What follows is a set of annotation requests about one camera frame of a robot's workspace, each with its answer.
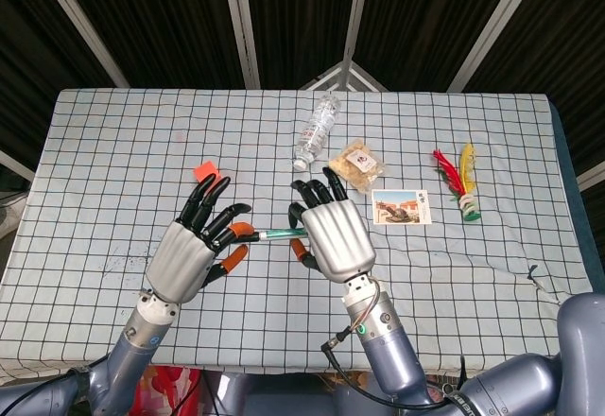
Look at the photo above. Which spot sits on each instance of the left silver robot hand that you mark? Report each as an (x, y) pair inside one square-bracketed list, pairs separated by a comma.
[(182, 260)]

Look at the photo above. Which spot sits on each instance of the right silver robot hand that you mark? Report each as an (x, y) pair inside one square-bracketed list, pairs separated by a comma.
[(335, 241)]

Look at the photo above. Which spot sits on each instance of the white green marker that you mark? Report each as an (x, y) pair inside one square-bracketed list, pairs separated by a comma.
[(283, 234)]

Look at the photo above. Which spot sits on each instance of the black marker cap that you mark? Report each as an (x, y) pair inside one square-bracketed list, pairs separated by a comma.
[(255, 236)]

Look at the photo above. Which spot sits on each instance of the photo postcard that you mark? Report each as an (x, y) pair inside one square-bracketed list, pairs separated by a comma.
[(399, 208)]

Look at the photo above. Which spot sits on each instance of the clear snack bag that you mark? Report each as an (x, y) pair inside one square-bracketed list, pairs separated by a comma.
[(357, 163)]

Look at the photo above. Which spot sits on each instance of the orange cube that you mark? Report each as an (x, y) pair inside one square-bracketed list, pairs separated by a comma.
[(207, 171)]

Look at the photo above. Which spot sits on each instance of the clear plastic water bottle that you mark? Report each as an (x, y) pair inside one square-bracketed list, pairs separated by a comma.
[(316, 134)]

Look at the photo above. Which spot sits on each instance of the red patterned bag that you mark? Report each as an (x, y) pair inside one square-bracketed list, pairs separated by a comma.
[(170, 387)]

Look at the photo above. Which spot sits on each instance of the colourful feather shuttlecock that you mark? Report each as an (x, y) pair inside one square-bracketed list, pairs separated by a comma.
[(465, 189)]

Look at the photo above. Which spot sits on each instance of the white checkered tablecloth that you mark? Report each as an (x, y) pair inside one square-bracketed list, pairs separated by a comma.
[(118, 127)]

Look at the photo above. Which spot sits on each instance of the blue-grey robot torso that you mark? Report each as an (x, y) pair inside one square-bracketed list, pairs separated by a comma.
[(283, 402)]

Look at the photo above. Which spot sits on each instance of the white triangular frame brace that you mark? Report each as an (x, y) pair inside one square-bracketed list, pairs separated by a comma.
[(342, 72)]

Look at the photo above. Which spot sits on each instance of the white frame bar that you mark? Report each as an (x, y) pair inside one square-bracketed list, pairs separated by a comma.
[(16, 165), (591, 177)]

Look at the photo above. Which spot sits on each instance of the white frame post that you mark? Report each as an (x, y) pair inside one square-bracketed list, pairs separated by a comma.
[(496, 28), (241, 23), (354, 19), (80, 23)]

